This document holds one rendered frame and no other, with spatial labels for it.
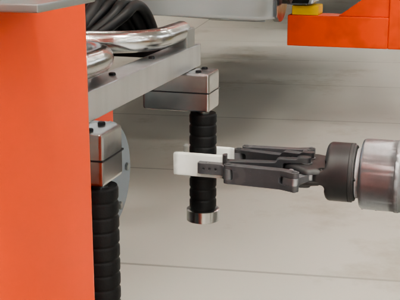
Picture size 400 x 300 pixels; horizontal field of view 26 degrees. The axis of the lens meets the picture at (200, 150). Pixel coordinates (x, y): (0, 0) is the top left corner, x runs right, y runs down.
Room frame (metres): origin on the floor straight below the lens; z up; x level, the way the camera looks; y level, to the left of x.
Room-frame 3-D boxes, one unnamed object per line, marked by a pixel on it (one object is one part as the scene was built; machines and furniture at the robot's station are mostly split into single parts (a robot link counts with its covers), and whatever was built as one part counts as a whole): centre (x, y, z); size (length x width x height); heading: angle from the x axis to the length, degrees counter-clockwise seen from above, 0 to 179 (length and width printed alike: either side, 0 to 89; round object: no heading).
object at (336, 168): (1.06, -0.15, 0.83); 0.09 x 0.08 x 0.07; 73
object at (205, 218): (1.10, 0.00, 0.83); 0.04 x 0.04 x 0.16
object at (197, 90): (1.11, 0.02, 0.93); 0.09 x 0.05 x 0.05; 73
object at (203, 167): (1.06, -0.02, 0.83); 0.05 x 0.03 x 0.01; 74
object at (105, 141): (0.79, 0.12, 0.93); 0.09 x 0.05 x 0.05; 73
